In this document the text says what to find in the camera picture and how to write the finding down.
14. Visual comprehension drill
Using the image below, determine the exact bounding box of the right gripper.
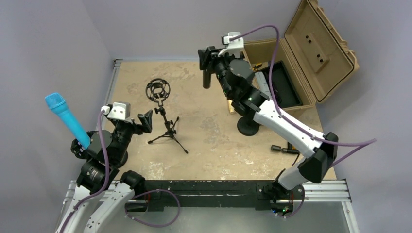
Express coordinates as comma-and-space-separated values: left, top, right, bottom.
199, 47, 235, 99

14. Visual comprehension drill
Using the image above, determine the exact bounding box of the left round base stand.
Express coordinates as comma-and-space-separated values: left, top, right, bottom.
70, 130, 133, 168

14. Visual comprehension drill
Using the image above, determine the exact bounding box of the tan hard case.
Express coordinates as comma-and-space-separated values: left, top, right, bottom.
244, 0, 359, 117

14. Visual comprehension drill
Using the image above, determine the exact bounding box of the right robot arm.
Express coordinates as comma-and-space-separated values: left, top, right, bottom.
198, 46, 338, 198

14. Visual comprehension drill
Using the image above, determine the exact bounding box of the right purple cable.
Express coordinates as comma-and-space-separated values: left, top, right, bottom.
230, 25, 377, 168

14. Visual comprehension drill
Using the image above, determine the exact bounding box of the round base mic stand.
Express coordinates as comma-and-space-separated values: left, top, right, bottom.
237, 115, 260, 136

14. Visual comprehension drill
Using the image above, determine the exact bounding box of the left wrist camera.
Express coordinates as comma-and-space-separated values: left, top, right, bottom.
101, 101, 131, 120

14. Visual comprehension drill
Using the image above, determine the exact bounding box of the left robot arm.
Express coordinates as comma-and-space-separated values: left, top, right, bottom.
56, 105, 153, 233

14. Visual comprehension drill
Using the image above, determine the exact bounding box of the grey device in case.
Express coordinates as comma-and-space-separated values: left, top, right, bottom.
255, 71, 276, 112

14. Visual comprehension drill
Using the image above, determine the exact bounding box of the blue microphone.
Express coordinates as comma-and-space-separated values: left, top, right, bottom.
44, 92, 90, 149

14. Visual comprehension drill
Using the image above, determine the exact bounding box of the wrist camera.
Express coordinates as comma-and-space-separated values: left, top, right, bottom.
218, 32, 244, 58
101, 101, 131, 120

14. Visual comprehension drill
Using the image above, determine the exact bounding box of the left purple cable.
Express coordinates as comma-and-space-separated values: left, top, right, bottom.
59, 109, 112, 233

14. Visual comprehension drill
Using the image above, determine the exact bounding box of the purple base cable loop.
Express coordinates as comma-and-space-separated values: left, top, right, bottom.
124, 187, 182, 228

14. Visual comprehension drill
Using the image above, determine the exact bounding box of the cream microphone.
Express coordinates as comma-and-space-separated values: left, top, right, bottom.
228, 100, 236, 114

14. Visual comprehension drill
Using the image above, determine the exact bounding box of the black grey microphone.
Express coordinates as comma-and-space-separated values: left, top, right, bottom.
202, 69, 211, 89

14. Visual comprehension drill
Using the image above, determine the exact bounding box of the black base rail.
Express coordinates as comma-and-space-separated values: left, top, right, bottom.
132, 180, 291, 212

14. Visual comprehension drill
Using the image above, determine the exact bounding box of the black tripod mic stand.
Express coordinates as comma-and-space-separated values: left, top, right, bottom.
145, 78, 189, 154

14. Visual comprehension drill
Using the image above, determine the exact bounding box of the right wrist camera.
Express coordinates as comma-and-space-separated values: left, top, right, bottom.
218, 32, 244, 58

